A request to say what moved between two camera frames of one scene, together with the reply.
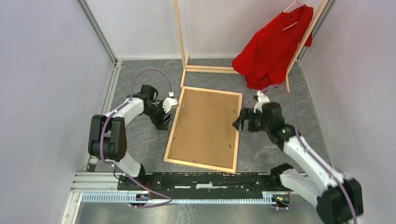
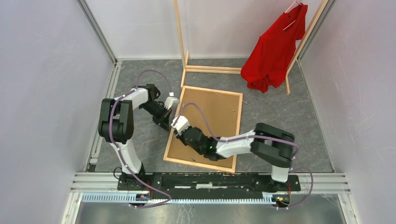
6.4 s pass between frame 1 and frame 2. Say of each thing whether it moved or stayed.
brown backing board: stayed
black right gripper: moved
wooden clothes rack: stayed
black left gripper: stayed
